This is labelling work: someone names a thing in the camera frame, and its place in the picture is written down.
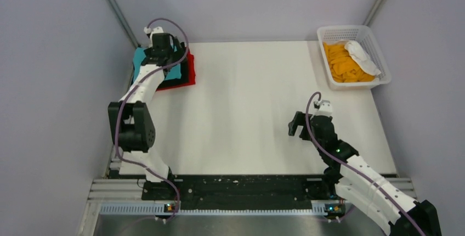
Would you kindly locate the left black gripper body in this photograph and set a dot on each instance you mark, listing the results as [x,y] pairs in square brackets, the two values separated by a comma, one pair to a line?
[173,55]

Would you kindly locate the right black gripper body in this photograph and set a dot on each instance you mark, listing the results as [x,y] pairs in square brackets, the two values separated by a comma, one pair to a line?
[301,120]

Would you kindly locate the cyan t-shirt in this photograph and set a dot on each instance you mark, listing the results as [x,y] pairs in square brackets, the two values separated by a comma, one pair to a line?
[139,56]

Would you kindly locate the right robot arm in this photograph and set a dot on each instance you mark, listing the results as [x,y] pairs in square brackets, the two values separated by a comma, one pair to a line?
[350,177]

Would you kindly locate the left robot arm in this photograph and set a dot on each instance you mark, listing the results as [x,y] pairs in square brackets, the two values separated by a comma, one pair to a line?
[131,124]

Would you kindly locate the folded red t-shirt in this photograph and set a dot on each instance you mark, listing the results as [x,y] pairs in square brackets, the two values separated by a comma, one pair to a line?
[188,75]

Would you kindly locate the folded black t-shirt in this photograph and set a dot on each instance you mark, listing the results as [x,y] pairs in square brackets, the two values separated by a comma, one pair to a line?
[179,49]

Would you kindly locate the orange t-shirt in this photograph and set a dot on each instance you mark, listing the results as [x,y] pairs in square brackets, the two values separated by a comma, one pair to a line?
[343,67]

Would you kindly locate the white plastic basket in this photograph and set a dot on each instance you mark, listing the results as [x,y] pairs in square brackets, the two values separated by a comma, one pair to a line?
[339,35]

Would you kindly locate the white t-shirt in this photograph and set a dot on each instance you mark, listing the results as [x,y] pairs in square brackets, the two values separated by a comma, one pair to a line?
[361,57]

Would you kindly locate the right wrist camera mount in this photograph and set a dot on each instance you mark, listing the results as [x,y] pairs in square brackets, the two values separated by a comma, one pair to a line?
[323,108]

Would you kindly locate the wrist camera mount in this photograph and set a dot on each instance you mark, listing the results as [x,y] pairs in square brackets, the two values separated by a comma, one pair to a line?
[323,108]
[151,31]

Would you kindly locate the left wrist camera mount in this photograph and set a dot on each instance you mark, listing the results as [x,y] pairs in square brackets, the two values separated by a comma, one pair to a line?
[151,31]

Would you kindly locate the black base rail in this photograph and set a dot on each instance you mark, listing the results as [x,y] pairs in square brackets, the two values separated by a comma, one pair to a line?
[246,193]

